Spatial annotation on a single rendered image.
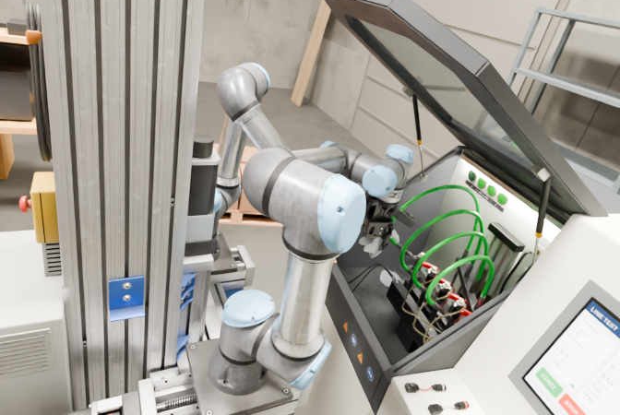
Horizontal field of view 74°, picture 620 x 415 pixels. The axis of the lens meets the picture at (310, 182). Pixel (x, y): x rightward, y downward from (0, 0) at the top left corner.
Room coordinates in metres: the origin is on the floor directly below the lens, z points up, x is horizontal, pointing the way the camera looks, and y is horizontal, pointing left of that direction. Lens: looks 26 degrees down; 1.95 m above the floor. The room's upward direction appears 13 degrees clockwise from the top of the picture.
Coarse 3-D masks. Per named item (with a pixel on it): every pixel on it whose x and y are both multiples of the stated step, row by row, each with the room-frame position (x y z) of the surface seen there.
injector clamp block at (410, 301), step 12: (396, 288) 1.28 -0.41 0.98; (396, 300) 1.25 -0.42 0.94; (408, 300) 1.22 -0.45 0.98; (420, 312) 1.17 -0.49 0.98; (408, 324) 1.16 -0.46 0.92; (420, 324) 1.11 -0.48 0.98; (408, 336) 1.14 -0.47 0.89; (420, 336) 1.09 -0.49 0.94; (432, 336) 1.06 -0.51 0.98; (408, 348) 1.12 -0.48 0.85
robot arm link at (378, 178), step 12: (360, 156) 0.98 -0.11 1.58; (360, 168) 0.96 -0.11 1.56; (372, 168) 0.94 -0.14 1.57; (384, 168) 0.93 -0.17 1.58; (396, 168) 0.97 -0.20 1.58; (360, 180) 0.95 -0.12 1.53; (372, 180) 0.92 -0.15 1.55; (384, 180) 0.91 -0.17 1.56; (396, 180) 0.94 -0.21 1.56; (372, 192) 0.91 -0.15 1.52; (384, 192) 0.90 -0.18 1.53
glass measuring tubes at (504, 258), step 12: (492, 228) 1.36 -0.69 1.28; (504, 228) 1.35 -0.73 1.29; (492, 240) 1.36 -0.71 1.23; (504, 240) 1.29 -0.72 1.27; (516, 240) 1.28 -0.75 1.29; (492, 252) 1.32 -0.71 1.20; (504, 252) 1.29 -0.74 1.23; (516, 252) 1.25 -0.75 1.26; (480, 264) 1.36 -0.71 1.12; (504, 264) 1.26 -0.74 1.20; (504, 276) 1.27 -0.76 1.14; (480, 288) 1.33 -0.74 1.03; (492, 288) 1.26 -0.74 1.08
